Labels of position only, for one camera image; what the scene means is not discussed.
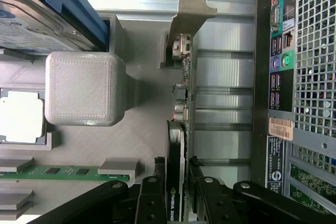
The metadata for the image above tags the open black PC case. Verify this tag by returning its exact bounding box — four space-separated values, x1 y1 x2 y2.
253 0 336 224

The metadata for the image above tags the silver CPU chip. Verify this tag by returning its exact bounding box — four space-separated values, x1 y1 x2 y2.
0 97 45 144

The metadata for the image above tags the bare green RAM stick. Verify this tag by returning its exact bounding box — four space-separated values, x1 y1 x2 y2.
0 165 132 183

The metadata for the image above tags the orange service tag sticker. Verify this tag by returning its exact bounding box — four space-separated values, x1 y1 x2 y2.
268 116 294 141

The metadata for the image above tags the hard disk with blue caddy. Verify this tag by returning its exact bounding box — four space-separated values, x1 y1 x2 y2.
0 0 110 53

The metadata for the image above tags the grey printed parts rack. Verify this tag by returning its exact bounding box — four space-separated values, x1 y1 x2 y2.
0 14 195 224

